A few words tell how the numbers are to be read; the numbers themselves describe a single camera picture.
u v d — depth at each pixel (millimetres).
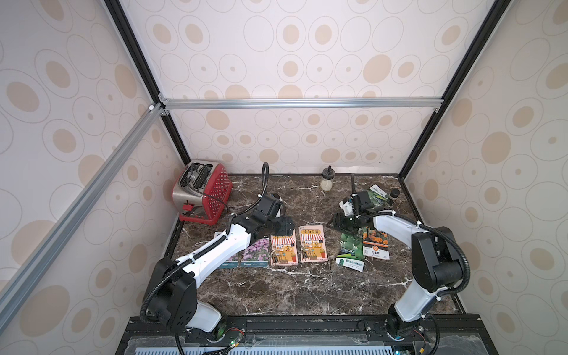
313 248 925
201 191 897
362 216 710
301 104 975
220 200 974
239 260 896
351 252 918
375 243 944
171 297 411
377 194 1120
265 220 626
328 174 1064
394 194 1003
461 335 731
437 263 479
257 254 901
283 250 921
